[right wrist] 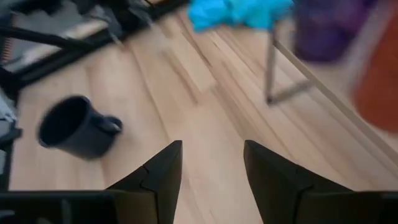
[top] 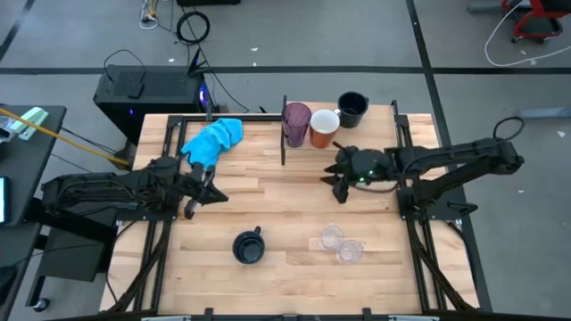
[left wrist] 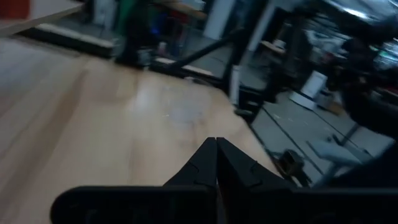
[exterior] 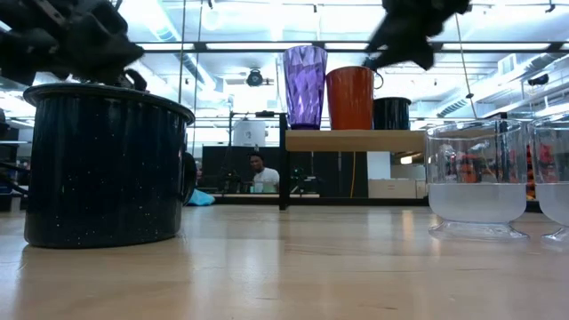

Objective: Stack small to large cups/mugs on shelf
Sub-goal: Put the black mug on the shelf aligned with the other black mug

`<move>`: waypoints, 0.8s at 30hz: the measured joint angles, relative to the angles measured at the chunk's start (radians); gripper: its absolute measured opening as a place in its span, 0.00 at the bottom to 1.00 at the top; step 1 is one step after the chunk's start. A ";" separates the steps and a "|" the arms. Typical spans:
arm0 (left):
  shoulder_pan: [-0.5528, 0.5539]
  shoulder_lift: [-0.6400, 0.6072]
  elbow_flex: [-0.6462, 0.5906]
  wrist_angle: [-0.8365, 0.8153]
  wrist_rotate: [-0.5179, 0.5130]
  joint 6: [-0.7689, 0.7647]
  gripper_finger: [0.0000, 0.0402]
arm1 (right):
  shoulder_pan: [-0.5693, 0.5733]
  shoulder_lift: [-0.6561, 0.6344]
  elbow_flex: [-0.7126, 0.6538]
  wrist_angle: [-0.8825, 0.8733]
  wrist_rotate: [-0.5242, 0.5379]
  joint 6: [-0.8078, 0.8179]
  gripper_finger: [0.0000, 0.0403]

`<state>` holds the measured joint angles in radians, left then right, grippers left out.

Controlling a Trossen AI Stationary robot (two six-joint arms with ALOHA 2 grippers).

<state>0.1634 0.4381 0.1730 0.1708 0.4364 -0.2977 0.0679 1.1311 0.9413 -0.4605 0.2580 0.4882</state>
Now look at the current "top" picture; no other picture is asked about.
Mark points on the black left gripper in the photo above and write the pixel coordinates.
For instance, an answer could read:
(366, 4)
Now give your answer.
(196, 183)

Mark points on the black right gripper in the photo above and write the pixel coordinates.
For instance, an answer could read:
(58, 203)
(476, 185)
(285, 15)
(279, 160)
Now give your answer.
(363, 162)

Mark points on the orange mug with white inside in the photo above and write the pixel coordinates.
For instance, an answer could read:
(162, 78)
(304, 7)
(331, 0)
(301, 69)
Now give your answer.
(323, 129)

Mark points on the tall purple plastic tumbler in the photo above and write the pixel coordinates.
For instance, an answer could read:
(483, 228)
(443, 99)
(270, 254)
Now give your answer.
(296, 122)

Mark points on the black mug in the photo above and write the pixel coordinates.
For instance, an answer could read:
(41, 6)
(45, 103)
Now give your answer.
(248, 247)
(352, 109)

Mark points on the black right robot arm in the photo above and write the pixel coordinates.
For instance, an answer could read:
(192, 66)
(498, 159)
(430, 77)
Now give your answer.
(455, 158)

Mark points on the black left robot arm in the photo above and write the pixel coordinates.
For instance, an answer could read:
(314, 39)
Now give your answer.
(111, 185)

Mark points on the blue cloth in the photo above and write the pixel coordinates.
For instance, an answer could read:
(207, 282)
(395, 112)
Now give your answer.
(214, 138)

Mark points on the clear glass cup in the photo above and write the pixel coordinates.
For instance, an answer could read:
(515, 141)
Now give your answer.
(350, 252)
(331, 237)

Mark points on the black computer tower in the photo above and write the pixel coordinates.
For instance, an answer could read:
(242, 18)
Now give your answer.
(147, 104)

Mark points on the small black box on computer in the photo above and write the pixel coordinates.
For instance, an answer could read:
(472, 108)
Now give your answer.
(135, 90)

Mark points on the black wifi antenna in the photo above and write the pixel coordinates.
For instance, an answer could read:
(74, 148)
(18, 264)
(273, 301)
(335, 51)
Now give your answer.
(195, 62)

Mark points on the black cart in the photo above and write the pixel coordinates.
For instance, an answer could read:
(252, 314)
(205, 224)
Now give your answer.
(71, 254)

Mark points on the black side desk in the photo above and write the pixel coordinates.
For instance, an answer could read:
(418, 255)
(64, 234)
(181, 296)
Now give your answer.
(27, 174)

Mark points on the mint green stapler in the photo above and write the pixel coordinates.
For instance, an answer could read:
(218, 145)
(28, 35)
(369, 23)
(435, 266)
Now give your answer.
(29, 122)

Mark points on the tablet screen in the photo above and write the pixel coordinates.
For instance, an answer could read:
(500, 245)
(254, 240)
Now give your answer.
(3, 200)

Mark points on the grey floor bar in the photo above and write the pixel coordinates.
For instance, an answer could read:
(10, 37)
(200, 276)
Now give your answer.
(544, 113)

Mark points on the red chair base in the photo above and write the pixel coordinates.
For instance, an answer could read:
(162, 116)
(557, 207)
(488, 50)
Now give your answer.
(535, 18)

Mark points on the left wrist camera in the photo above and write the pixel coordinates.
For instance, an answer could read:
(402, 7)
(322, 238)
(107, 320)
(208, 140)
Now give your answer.
(191, 209)

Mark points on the wooden shelf with black frame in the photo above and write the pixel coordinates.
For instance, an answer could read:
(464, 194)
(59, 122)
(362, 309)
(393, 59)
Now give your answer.
(379, 134)

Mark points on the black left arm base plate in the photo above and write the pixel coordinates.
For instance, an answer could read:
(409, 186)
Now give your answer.
(147, 216)

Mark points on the black aluminium table frame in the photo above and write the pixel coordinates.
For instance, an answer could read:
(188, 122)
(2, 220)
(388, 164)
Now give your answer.
(160, 249)

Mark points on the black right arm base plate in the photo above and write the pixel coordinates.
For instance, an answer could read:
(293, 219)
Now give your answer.
(446, 205)

